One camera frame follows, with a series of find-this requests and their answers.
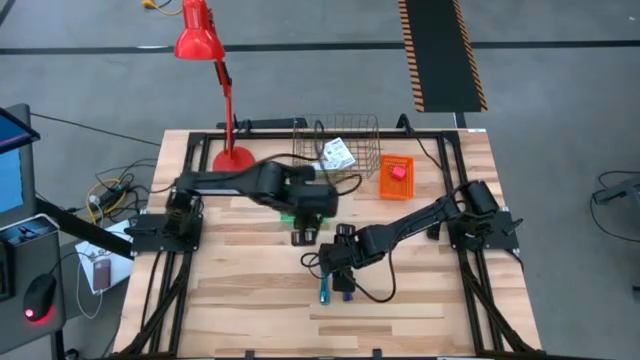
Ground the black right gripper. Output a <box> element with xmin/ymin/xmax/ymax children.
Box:
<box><xmin>319</xmin><ymin>224</ymin><xmax>384</xmax><ymax>294</ymax></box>

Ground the teal braided cable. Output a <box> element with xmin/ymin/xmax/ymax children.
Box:
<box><xmin>318</xmin><ymin>272</ymin><xmax>332</xmax><ymax>306</ymax></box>

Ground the white product box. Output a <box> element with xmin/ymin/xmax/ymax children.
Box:
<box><xmin>322</xmin><ymin>137</ymin><xmax>357</xmax><ymax>171</ymax></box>

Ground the green plastic basket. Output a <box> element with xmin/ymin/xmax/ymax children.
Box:
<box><xmin>278</xmin><ymin>212</ymin><xmax>329</xmax><ymax>230</ymax></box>

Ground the orange plastic basket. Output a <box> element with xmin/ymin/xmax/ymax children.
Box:
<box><xmin>378</xmin><ymin>153</ymin><xmax>416</xmax><ymax>201</ymax></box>

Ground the black power strip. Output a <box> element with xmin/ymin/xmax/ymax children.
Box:
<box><xmin>215</xmin><ymin>117</ymin><xmax>309</xmax><ymax>132</ymax></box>

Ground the brown phone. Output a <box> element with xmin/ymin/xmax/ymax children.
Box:
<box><xmin>92</xmin><ymin>258</ymin><xmax>112</xmax><ymax>292</ymax></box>

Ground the white paper sheet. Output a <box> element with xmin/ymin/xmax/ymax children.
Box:
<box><xmin>74</xmin><ymin>218</ymin><xmax>135</xmax><ymax>296</ymax></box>

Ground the black hazard-striped floor mat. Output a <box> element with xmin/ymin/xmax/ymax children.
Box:
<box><xmin>397</xmin><ymin>0</ymin><xmax>489</xmax><ymax>114</ymax></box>

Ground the red desk lamp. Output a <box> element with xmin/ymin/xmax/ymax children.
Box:
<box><xmin>173</xmin><ymin>0</ymin><xmax>257</xmax><ymax>175</ymax></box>

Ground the black diagonal beam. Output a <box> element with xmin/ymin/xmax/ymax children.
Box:
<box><xmin>33</xmin><ymin>196</ymin><xmax>135</xmax><ymax>260</ymax></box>

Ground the black computer mouse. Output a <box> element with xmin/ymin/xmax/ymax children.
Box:
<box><xmin>22</xmin><ymin>273</ymin><xmax>58</xmax><ymax>322</ymax></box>

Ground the grey stand foot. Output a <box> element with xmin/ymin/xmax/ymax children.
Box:
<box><xmin>591</xmin><ymin>172</ymin><xmax>640</xmax><ymax>206</ymax></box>

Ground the monitor with blue screen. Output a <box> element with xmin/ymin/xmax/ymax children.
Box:
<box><xmin>0</xmin><ymin>103</ymin><xmax>42</xmax><ymax>229</ymax></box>

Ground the grey side desk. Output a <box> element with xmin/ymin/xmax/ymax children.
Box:
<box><xmin>0</xmin><ymin>213</ymin><xmax>69</xmax><ymax>360</ymax></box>

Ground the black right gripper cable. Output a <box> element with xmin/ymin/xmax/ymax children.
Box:
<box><xmin>299</xmin><ymin>249</ymin><xmax>399</xmax><ymax>305</ymax></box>

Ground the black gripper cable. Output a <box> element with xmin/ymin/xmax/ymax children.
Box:
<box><xmin>299</xmin><ymin>249</ymin><xmax>399</xmax><ymax>305</ymax></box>
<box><xmin>319</xmin><ymin>172</ymin><xmax>364</xmax><ymax>197</ymax></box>

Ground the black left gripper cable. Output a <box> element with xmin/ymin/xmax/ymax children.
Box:
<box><xmin>319</xmin><ymin>172</ymin><xmax>364</xmax><ymax>197</ymax></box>

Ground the black aluminium table frame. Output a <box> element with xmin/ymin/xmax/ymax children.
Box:
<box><xmin>117</xmin><ymin>128</ymin><xmax>541</xmax><ymax>360</ymax></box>

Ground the metal wire basket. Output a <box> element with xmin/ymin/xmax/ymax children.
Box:
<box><xmin>292</xmin><ymin>113</ymin><xmax>382</xmax><ymax>180</ymax></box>

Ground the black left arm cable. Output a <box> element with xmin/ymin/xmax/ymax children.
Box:
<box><xmin>230</xmin><ymin>115</ymin><xmax>304</xmax><ymax>169</ymax></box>

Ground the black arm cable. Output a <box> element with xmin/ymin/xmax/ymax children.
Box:
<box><xmin>397</xmin><ymin>113</ymin><xmax>469</xmax><ymax>189</ymax></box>
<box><xmin>230</xmin><ymin>115</ymin><xmax>304</xmax><ymax>169</ymax></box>

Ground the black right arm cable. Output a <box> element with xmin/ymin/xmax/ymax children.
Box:
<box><xmin>397</xmin><ymin>113</ymin><xmax>469</xmax><ymax>189</ymax></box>

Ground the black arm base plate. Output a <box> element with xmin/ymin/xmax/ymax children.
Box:
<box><xmin>447</xmin><ymin>209</ymin><xmax>521</xmax><ymax>251</ymax></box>
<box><xmin>124</xmin><ymin>212</ymin><xmax>204</xmax><ymax>254</ymax></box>

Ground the yellow coiled cable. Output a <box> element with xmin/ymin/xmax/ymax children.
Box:
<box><xmin>85</xmin><ymin>177</ymin><xmax>132</xmax><ymax>225</ymax></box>

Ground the thin black floor cable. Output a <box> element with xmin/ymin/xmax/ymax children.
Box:
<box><xmin>29</xmin><ymin>112</ymin><xmax>162</xmax><ymax>147</ymax></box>

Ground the white phone cable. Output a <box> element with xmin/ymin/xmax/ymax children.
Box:
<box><xmin>74</xmin><ymin>254</ymin><xmax>105</xmax><ymax>321</ymax></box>

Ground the yellow extension cord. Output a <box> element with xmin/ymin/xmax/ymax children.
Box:
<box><xmin>141</xmin><ymin>0</ymin><xmax>185</xmax><ymax>17</ymax></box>

